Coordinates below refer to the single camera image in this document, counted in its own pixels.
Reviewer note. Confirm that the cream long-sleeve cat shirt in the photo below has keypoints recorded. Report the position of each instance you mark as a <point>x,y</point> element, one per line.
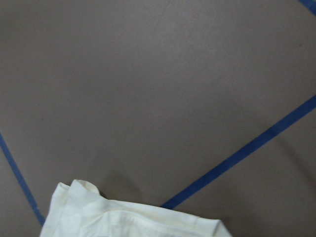
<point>78,210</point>

